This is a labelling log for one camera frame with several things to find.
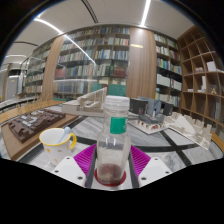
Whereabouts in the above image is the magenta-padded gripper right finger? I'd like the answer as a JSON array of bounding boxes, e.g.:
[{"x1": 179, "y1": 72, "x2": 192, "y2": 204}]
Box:
[{"x1": 129, "y1": 144, "x2": 173, "y2": 188}]

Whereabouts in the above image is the dark grey architectural model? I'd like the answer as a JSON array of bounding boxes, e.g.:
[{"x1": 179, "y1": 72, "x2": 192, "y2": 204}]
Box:
[{"x1": 129, "y1": 97, "x2": 175, "y2": 126}]

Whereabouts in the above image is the clear bottle with green label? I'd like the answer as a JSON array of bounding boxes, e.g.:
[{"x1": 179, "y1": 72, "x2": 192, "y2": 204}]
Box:
[{"x1": 94, "y1": 95, "x2": 132, "y2": 187}]

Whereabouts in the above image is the white long architectural model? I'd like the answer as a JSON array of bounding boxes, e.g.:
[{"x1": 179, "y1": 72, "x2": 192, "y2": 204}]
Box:
[{"x1": 164, "y1": 111, "x2": 213, "y2": 151}]

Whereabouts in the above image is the white stepped architectural model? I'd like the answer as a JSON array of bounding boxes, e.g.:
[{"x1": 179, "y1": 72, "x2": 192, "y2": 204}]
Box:
[{"x1": 61, "y1": 87, "x2": 108, "y2": 117}]

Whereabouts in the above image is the wooden cubby shelf unit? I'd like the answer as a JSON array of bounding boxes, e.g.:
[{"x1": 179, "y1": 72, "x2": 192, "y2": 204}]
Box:
[{"x1": 176, "y1": 24, "x2": 224, "y2": 135}]

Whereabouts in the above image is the short ceiling strip light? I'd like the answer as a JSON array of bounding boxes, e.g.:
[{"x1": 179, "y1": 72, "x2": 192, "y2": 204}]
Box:
[{"x1": 139, "y1": 0, "x2": 152, "y2": 28}]

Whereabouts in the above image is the wide bookshelf full of books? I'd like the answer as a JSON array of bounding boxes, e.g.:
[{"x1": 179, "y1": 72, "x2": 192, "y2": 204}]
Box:
[{"x1": 53, "y1": 25, "x2": 131, "y2": 102}]

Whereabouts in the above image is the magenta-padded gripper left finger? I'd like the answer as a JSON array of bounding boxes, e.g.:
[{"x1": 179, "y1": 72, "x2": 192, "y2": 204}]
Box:
[{"x1": 51, "y1": 143, "x2": 98, "y2": 188}]

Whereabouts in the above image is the brown architectural site model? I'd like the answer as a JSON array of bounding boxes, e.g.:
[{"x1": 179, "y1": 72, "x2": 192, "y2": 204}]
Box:
[{"x1": 8, "y1": 109, "x2": 67, "y2": 144}]

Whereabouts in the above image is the light blue spoon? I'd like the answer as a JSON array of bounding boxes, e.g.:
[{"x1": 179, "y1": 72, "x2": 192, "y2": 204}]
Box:
[{"x1": 58, "y1": 126, "x2": 72, "y2": 144}]

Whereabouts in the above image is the narrow bookshelf full of books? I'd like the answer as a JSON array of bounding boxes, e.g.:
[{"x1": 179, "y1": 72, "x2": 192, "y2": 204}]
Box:
[{"x1": 153, "y1": 31, "x2": 184, "y2": 108}]

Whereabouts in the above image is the bookshelf behind glass panel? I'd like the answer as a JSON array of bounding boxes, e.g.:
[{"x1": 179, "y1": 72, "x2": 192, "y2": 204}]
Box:
[{"x1": 23, "y1": 39, "x2": 56, "y2": 97}]

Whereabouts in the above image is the white mug with yellow rim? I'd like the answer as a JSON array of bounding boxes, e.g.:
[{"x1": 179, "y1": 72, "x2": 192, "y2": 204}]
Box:
[{"x1": 38, "y1": 127, "x2": 78, "y2": 166}]

